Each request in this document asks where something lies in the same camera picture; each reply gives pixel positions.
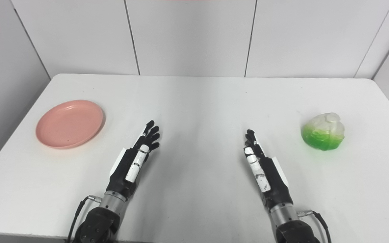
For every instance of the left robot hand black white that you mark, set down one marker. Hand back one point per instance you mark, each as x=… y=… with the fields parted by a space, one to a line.
x=132 y=165

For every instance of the green white cabbage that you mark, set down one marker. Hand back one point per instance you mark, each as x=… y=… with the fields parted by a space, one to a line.
x=323 y=132

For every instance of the pink plate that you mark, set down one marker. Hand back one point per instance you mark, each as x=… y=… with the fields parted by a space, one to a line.
x=69 y=124

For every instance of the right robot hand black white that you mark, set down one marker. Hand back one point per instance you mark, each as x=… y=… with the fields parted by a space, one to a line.
x=268 y=172

